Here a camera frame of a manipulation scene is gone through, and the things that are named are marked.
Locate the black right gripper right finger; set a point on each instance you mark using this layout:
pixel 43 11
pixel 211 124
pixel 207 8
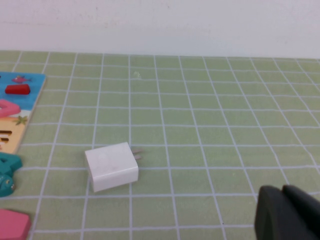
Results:
pixel 302 202

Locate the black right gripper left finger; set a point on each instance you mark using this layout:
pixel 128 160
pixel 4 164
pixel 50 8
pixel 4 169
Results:
pixel 272 217

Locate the teal number four piece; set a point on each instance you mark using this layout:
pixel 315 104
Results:
pixel 13 162

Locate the blue wooden puzzle board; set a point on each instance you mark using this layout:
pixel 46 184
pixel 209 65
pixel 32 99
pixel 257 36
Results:
pixel 37 87

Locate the pink greater-than sign piece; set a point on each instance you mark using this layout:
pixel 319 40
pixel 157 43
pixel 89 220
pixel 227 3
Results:
pixel 12 108

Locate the red minus sign piece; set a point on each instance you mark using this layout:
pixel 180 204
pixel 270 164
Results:
pixel 17 89

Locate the pink trapezoid block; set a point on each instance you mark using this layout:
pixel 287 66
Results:
pixel 12 225

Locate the teal wooden fish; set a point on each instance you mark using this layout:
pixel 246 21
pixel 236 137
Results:
pixel 6 186

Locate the white wall charger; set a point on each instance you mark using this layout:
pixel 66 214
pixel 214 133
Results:
pixel 111 167

